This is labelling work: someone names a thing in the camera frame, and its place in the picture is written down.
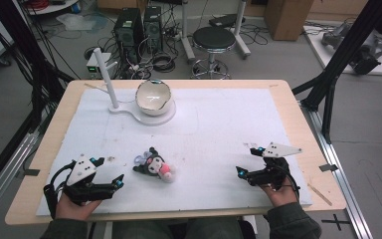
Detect round white table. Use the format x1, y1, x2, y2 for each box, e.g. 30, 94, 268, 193
25, 0, 81, 16

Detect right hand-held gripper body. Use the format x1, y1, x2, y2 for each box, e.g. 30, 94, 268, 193
247, 141, 303, 192

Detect white foam mat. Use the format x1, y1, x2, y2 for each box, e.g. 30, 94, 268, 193
36, 87, 313, 217

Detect person's right hand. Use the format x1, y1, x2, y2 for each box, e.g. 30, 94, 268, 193
260, 182, 300, 208

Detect large black computer tower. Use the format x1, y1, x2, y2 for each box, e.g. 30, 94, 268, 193
113, 7, 145, 64

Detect slim black computer tower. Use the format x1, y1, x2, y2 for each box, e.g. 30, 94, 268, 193
142, 5, 164, 54

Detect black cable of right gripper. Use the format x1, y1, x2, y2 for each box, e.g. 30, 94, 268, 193
286, 170, 301, 202

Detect person's legs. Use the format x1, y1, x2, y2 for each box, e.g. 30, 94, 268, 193
111, 217, 248, 239

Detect white branched stand with base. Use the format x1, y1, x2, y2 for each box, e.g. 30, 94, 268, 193
93, 47, 177, 126

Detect thin wooden stick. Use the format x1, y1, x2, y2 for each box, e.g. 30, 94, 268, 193
306, 182, 333, 207

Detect aluminium floor rail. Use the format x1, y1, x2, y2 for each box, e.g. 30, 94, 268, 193
0, 131, 42, 227
299, 99, 374, 239

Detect black metal frame stand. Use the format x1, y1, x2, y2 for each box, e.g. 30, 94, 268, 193
0, 0, 76, 134
291, 0, 382, 145

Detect white eggshell-shaped bowl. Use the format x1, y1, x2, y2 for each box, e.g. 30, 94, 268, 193
135, 79, 174, 117

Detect flat black case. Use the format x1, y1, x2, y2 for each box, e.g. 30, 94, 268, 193
208, 13, 247, 29

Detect light wooden table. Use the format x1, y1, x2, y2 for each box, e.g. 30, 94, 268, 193
4, 79, 348, 226

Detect person's left hand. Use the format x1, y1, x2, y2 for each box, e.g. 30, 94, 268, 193
55, 193, 102, 221

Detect black and pink plush toy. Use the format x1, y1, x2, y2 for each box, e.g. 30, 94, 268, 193
132, 146, 177, 184

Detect coiled black cables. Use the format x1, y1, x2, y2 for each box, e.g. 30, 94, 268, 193
150, 52, 177, 74

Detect brown cardboard box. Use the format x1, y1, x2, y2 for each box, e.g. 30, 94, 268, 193
263, 0, 314, 42

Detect black round stool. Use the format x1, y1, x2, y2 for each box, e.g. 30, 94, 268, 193
190, 26, 238, 80

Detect white power supply box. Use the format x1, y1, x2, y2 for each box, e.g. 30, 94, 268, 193
86, 52, 112, 81

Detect grey and black robot device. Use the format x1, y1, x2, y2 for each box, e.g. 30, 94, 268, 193
320, 22, 382, 76

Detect white desk leg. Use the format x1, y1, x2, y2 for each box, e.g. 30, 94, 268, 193
180, 0, 197, 65
233, 0, 252, 60

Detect clear plastic sheet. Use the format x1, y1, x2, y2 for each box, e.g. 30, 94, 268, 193
56, 12, 109, 35

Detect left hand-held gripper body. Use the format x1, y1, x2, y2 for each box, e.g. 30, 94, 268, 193
61, 153, 117, 205

